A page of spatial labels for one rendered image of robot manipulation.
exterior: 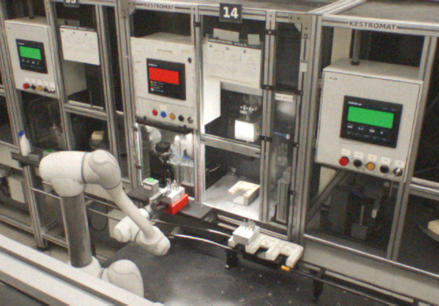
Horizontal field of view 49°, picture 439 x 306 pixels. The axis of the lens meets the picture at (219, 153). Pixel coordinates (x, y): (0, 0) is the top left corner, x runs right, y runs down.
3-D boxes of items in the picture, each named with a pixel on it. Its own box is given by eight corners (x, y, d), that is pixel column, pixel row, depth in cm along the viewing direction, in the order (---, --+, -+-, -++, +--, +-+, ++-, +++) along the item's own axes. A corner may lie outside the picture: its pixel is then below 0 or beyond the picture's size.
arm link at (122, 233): (128, 223, 259) (148, 235, 255) (108, 238, 247) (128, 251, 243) (130, 207, 253) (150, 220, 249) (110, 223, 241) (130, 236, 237)
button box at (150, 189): (143, 198, 289) (141, 180, 284) (151, 192, 295) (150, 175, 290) (153, 201, 285) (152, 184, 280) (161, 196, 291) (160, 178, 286)
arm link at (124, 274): (140, 314, 226) (137, 276, 217) (102, 312, 227) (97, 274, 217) (147, 291, 240) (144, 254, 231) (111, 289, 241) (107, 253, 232)
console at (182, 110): (132, 117, 283) (126, 37, 263) (162, 104, 305) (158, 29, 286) (193, 131, 263) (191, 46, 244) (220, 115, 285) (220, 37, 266)
